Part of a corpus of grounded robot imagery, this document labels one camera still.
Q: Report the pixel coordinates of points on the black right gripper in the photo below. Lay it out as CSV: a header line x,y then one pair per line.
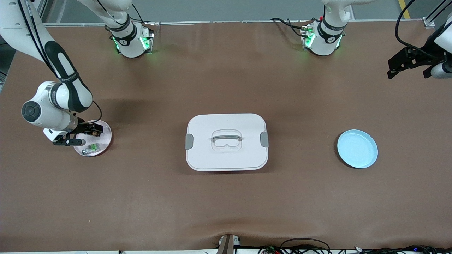
x,y
84,126

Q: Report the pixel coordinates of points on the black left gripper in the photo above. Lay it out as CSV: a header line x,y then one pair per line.
x,y
424,57

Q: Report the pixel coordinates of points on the black and orange switch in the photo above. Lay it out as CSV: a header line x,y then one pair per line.
x,y
96,130

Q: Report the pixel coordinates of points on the white lidded storage box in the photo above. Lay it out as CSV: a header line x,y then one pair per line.
x,y
226,141

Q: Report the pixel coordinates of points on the pink round plate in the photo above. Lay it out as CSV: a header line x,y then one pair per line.
x,y
100,141

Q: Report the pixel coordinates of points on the light blue round plate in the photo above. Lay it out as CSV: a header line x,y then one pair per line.
x,y
357,149

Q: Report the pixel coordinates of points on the metal table-edge clamp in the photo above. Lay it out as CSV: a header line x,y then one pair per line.
x,y
227,244

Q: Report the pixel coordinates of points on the grey and green switch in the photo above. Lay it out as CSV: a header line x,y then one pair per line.
x,y
92,148

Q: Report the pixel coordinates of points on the aluminium frame post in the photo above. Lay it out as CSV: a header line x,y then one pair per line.
x,y
40,10
436,14

